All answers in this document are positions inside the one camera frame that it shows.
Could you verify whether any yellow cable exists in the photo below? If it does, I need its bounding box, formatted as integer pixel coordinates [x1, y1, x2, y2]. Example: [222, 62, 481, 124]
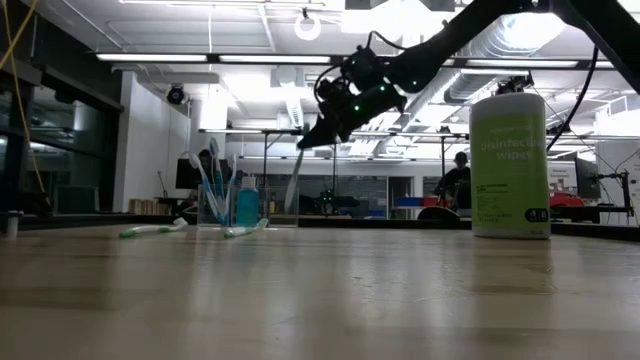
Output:
[0, 0, 54, 210]

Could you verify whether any clear acrylic organizer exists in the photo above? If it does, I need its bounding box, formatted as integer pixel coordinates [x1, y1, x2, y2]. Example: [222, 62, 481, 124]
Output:
[196, 184, 302, 231]

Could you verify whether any black ceiling dome camera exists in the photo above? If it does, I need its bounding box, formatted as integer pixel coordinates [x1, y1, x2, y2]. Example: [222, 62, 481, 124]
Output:
[166, 83, 187, 107]

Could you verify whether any silver ventilation duct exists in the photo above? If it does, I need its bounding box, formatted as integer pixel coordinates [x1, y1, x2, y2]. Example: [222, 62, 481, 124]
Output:
[441, 9, 577, 105]

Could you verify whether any white cylindrical foot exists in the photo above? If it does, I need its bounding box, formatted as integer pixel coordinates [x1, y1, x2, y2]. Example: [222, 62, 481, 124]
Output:
[5, 209, 24, 239]

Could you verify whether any black computer monitor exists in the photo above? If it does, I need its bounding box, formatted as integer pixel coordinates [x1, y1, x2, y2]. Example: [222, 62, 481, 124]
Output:
[174, 157, 231, 191]

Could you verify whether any white ring light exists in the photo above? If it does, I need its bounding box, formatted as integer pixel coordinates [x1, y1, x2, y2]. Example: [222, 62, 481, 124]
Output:
[293, 10, 323, 43]

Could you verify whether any wooden crate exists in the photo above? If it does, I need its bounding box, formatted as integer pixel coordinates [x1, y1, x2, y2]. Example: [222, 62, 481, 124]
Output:
[127, 197, 173, 217]

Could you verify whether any grey chair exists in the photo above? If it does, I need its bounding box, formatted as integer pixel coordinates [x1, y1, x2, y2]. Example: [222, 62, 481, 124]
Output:
[53, 184, 102, 216]

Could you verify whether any red object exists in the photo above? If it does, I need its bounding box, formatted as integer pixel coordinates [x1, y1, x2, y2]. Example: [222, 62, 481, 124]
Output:
[549, 191, 587, 209]

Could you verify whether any long ceiling light bar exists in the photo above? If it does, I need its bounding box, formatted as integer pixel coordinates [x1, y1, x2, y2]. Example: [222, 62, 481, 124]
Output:
[93, 51, 627, 70]

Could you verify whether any blue mouthwash bottle white cap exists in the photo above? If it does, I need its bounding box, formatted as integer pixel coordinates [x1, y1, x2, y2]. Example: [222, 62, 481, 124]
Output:
[235, 175, 261, 228]

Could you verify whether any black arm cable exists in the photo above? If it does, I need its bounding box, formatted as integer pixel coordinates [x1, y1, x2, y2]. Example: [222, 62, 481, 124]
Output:
[544, 46, 601, 152]

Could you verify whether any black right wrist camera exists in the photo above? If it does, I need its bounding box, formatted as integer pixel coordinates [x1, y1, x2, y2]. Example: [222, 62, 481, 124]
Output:
[341, 45, 388, 78]

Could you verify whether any green white toothbrush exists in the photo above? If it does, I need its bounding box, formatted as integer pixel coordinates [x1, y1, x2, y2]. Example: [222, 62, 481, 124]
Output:
[283, 148, 306, 213]
[118, 216, 190, 239]
[223, 217, 270, 239]

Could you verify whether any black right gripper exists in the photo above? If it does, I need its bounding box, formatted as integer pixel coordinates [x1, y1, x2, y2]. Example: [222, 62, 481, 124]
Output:
[296, 73, 408, 151]

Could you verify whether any black rounded chair back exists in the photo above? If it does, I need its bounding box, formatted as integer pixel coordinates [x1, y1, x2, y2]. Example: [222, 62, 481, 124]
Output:
[416, 205, 462, 222]

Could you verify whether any person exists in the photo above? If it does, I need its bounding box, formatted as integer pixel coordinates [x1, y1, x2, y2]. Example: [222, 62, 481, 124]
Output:
[432, 150, 473, 211]

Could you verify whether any green disinfecting wipes canister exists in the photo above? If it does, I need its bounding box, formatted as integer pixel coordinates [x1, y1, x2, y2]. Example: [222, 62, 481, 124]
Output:
[468, 91, 553, 241]

